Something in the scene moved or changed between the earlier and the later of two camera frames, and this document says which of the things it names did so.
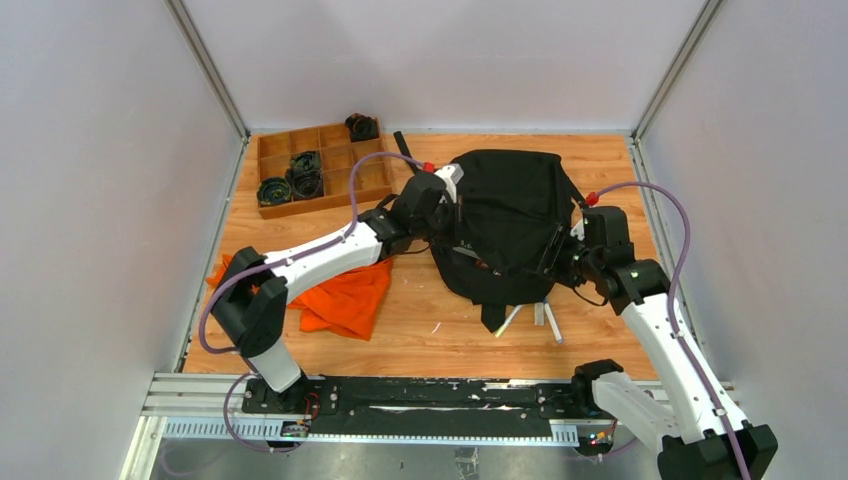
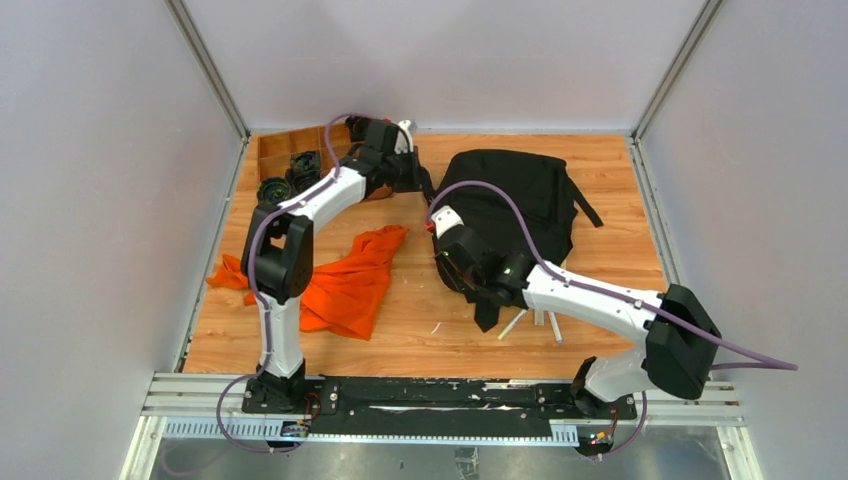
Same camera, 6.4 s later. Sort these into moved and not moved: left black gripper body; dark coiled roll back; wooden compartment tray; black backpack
Moved: left black gripper body
Not moved: wooden compartment tray; dark coiled roll back; black backpack
